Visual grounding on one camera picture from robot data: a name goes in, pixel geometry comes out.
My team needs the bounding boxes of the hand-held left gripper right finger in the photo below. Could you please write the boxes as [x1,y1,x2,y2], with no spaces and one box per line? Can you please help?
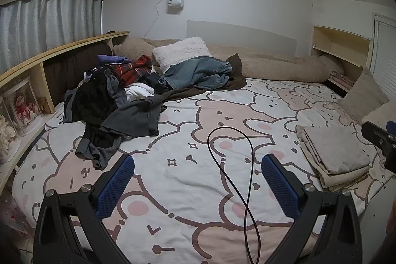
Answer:
[261,154,363,264]

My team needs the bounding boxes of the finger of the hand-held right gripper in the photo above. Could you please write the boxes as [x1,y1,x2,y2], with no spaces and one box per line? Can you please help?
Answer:
[361,121,396,147]

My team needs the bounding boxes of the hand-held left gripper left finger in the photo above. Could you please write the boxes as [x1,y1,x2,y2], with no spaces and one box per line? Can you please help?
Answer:
[32,154,137,264]

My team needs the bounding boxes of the dark grey shirt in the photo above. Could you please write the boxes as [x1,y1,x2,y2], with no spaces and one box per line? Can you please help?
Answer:
[75,95,168,171]

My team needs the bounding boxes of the white fluffy cushion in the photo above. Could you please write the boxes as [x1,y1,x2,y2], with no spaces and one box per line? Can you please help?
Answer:
[360,101,396,128]

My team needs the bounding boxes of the beige fluffy cushion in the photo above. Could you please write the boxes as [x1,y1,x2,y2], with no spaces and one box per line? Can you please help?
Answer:
[340,66,390,120]

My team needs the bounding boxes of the folded grey-beige cloth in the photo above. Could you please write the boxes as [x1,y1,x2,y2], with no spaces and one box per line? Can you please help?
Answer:
[295,125,371,175]

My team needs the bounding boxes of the folded cream cloth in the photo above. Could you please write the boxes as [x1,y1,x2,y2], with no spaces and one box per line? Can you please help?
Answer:
[316,165,370,190]

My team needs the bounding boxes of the folded pink cloth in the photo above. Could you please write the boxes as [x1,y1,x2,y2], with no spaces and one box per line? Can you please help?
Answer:
[329,72,355,90]

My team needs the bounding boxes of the bear printed bed sheet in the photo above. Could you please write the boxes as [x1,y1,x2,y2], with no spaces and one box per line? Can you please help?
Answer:
[12,77,396,264]

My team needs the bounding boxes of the white louvered door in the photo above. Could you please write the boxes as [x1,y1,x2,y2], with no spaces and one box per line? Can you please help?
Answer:
[370,13,396,91]

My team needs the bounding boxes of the black garment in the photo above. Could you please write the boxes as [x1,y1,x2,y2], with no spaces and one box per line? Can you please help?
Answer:
[63,69,118,128]

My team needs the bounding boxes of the grey-blue garment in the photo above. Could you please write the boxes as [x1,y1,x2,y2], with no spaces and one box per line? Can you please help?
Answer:
[107,74,129,108]

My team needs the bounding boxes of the white garment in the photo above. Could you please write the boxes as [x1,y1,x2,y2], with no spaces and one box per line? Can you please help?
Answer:
[124,82,155,100]

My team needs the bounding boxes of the red plaid shirt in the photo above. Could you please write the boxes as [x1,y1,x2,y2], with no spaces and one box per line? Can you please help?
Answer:
[108,55,153,88]

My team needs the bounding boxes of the clear doll display box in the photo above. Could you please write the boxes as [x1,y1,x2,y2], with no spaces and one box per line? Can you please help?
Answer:
[1,77,44,136]

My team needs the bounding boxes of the clear flower display box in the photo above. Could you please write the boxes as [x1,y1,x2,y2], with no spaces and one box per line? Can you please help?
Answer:
[0,116,22,162]

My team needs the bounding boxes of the beige fluffy blanket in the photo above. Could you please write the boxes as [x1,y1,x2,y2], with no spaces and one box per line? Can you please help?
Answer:
[112,36,345,83]

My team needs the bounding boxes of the purple garment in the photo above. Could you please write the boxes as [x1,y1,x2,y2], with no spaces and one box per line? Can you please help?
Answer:
[97,54,127,67]

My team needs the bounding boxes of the blue jeans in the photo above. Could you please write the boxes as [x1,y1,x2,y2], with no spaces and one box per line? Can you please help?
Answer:
[158,56,233,91]

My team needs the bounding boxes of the white fluffy pillow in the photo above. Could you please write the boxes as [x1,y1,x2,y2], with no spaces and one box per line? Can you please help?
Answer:
[152,37,212,73]

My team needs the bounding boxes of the wooden bedside shelf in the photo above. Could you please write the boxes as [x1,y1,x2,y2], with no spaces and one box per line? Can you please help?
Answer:
[0,30,130,178]

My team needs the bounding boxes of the grey curtain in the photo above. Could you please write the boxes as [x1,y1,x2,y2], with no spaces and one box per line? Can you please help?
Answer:
[0,0,103,76]

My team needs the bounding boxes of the white bed frame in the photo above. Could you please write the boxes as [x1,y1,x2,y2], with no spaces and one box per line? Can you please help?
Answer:
[356,177,396,264]

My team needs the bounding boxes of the black cable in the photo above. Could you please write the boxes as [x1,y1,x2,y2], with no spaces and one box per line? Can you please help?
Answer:
[207,127,262,264]

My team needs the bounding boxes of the wooden wall shelf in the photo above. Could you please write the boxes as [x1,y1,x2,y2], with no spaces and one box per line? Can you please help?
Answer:
[310,25,372,97]

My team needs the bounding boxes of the white wall cable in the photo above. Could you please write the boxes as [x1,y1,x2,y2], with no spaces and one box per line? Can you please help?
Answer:
[145,0,170,39]

